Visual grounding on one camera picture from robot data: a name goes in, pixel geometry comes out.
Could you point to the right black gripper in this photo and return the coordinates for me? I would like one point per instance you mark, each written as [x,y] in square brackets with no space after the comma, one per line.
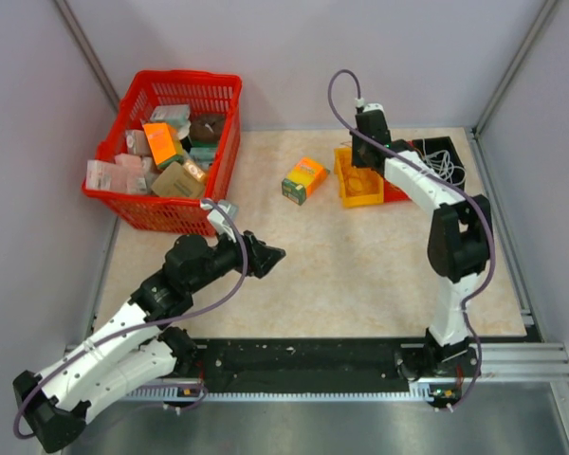
[356,161]

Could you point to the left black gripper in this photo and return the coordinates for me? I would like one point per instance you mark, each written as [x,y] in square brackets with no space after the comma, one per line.
[260,257]

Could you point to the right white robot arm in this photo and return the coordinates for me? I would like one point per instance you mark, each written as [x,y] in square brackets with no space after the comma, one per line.
[460,239]

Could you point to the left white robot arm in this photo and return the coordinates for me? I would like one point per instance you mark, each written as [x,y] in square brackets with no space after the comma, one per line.
[138,344]

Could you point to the yellow plastic bin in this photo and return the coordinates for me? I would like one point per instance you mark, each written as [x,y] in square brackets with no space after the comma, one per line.
[357,187]

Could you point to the red plastic bin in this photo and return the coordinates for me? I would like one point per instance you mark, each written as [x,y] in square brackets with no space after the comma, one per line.
[393,194]

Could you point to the orange green sponge pack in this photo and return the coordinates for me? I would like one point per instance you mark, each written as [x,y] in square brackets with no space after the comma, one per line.
[303,180]

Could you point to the black plastic bin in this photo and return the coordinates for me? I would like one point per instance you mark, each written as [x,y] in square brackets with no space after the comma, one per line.
[441,156]

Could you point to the brown cardboard box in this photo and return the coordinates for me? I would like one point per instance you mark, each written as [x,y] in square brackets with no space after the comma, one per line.
[176,182]

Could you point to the brown round tape roll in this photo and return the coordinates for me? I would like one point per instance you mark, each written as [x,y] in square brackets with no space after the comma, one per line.
[207,128]

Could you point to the red plastic shopping basket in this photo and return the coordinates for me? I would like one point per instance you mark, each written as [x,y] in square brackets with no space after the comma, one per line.
[204,92]

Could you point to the orange box in basket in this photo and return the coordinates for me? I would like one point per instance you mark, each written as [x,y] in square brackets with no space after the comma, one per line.
[164,143]

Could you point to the pink clear box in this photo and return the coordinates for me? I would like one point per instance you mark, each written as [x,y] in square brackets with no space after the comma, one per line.
[104,176]

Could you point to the teal white box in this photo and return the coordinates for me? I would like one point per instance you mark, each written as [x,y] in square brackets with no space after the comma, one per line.
[173,114]

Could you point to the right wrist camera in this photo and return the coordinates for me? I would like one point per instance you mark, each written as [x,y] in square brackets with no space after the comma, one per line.
[362,106]

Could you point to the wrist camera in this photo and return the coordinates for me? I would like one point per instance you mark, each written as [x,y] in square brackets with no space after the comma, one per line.
[220,215]
[362,106]

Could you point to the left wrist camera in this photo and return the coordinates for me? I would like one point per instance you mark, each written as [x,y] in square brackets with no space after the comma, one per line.
[220,215]

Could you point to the grey cable duct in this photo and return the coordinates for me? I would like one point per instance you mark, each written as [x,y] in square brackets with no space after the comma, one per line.
[412,392]

